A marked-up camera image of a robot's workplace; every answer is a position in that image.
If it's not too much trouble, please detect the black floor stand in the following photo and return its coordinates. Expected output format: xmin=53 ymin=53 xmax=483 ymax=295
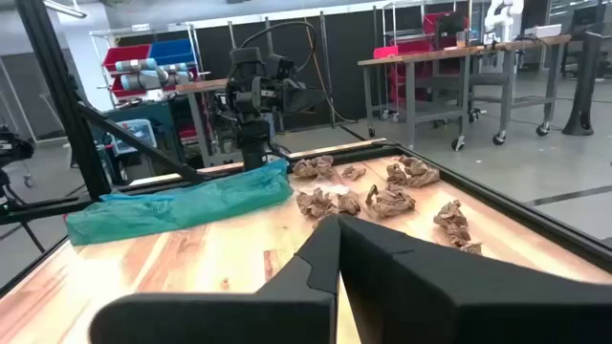
xmin=561 ymin=31 xmax=604 ymax=138

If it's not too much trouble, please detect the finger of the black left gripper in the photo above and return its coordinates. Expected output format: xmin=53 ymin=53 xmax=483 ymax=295
xmin=282 ymin=88 xmax=307 ymax=116
xmin=303 ymin=88 xmax=327 ymax=115

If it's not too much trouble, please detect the red storage bin rack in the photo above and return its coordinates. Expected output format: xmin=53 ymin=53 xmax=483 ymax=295
xmin=372 ymin=11 xmax=472 ymax=92

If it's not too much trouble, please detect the blue metal cabinet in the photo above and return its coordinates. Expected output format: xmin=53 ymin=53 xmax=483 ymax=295
xmin=102 ymin=102 xmax=187 ymax=185

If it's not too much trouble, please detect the teal green trash bag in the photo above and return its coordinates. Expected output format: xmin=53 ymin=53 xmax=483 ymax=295
xmin=64 ymin=159 xmax=295 ymax=247

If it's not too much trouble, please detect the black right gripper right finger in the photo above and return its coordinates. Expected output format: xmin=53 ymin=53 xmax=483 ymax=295
xmin=337 ymin=213 xmax=612 ymax=344

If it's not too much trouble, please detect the wood-top grey workbench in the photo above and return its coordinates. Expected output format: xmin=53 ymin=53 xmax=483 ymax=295
xmin=175 ymin=78 xmax=230 ymax=166
xmin=470 ymin=32 xmax=573 ymax=147
xmin=357 ymin=45 xmax=487 ymax=153

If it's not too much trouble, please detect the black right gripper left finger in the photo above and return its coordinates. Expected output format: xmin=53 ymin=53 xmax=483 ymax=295
xmin=89 ymin=213 xmax=341 ymax=344

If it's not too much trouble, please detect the clear plastic storage tote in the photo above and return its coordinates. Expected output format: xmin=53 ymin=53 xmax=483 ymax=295
xmin=112 ymin=118 xmax=158 ymax=157

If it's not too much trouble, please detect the small brown paper ball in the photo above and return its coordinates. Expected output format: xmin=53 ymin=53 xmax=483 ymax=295
xmin=341 ymin=164 xmax=368 ymax=182

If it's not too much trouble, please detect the white box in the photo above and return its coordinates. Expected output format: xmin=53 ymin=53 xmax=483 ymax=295
xmin=523 ymin=23 xmax=563 ymax=39

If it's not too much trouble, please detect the white wire shelving rack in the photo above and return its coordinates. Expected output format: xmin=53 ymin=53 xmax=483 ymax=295
xmin=89 ymin=23 xmax=207 ymax=110

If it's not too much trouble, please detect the blue storage bin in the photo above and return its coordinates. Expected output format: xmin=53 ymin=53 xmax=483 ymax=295
xmin=148 ymin=37 xmax=197 ymax=67

